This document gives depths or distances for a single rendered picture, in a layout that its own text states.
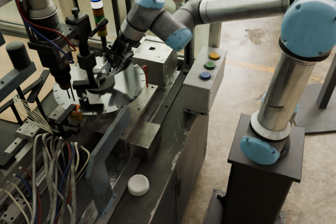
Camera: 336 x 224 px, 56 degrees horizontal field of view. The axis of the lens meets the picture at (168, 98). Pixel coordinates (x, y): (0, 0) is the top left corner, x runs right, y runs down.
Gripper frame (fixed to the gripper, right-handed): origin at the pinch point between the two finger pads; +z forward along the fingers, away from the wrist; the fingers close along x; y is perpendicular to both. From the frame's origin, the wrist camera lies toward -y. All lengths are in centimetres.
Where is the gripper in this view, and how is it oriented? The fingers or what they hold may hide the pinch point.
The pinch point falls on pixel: (110, 72)
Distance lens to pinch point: 114.1
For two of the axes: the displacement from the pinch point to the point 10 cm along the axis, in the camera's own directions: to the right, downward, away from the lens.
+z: -5.0, 6.0, 6.2
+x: 7.6, 6.5, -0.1
